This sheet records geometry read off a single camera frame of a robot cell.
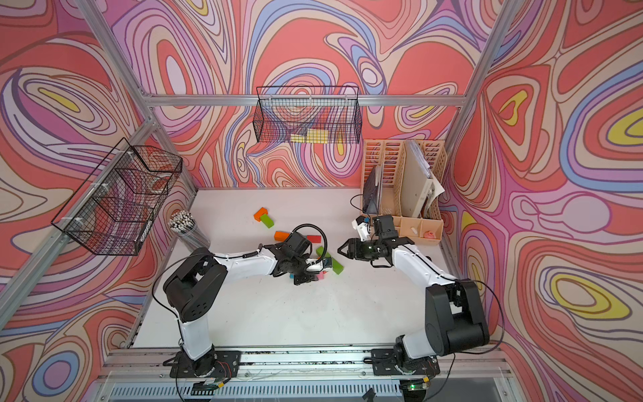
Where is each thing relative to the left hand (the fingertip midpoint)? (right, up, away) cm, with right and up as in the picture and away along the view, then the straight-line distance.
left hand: (318, 273), depth 92 cm
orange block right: (+4, +4, -11) cm, 12 cm away
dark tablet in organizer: (+22, +30, +12) cm, 39 cm away
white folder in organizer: (+35, +32, -6) cm, 48 cm away
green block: (-23, +19, +16) cm, 34 cm away
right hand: (+10, +7, -6) cm, 13 cm away
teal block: (-9, +1, -8) cm, 12 cm away
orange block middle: (-15, +13, +8) cm, 21 cm away
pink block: (+1, -1, -1) cm, 2 cm away
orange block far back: (-26, +22, +16) cm, 38 cm away
